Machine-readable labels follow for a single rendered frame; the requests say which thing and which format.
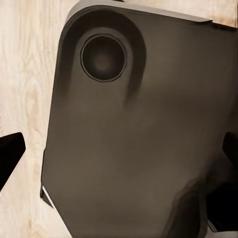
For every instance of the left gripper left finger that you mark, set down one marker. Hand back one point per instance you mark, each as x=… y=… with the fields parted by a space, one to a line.
x=12 y=148

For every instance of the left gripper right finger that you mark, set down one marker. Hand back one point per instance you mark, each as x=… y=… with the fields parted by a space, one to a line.
x=230 y=148

